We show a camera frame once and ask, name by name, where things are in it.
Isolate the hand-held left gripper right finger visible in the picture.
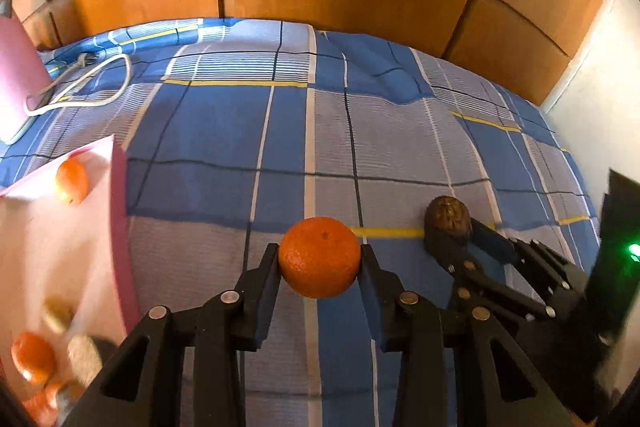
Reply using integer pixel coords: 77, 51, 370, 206
359, 244, 576, 427

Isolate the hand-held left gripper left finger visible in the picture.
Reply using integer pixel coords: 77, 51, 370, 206
62, 243, 282, 427

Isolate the pink electric kettle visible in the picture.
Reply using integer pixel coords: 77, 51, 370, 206
0, 0, 53, 145

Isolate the dark wrinkled passion fruit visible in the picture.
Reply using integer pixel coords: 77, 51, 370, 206
424, 195, 473, 258

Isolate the white power cable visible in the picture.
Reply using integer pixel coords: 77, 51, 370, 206
25, 52, 132, 115

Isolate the pink rectangular box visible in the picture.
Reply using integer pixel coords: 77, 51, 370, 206
0, 134, 141, 427

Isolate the dark cut fruit piece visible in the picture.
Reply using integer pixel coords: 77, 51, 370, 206
66, 334, 118, 388

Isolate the orange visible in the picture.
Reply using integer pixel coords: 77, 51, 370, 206
55, 158, 90, 206
277, 217, 362, 299
22, 382, 63, 427
11, 332, 57, 384

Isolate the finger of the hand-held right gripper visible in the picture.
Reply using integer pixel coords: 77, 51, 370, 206
470, 217, 590, 308
427, 237, 556, 323

